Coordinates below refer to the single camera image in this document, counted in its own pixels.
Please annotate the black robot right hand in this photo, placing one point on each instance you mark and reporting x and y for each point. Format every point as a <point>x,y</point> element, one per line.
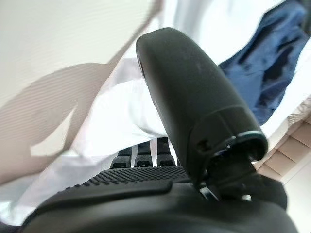
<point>184,92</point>

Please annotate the bed with beige cover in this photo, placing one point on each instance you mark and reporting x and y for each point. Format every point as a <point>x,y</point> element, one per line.
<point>48,36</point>

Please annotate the white shirt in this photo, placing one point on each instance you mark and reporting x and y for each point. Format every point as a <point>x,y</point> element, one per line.
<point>116,116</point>

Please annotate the dark blue garment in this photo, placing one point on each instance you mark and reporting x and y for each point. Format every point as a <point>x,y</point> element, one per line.
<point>267,60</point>

